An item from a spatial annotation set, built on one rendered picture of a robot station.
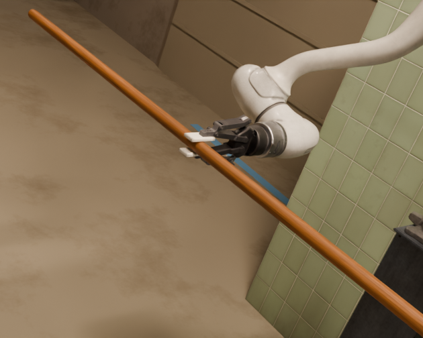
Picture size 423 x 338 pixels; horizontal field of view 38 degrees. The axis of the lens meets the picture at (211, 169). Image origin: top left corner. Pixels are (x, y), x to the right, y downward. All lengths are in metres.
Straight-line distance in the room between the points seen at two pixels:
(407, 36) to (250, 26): 3.49
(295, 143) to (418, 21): 0.40
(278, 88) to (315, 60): 0.12
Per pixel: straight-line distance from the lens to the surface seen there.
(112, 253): 3.05
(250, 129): 1.47
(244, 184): 1.26
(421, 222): 1.95
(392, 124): 2.49
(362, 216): 2.59
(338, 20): 4.45
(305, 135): 1.59
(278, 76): 1.63
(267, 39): 4.85
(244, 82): 1.65
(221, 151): 1.43
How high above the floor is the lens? 1.72
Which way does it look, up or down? 24 degrees down
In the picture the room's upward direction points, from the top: 21 degrees clockwise
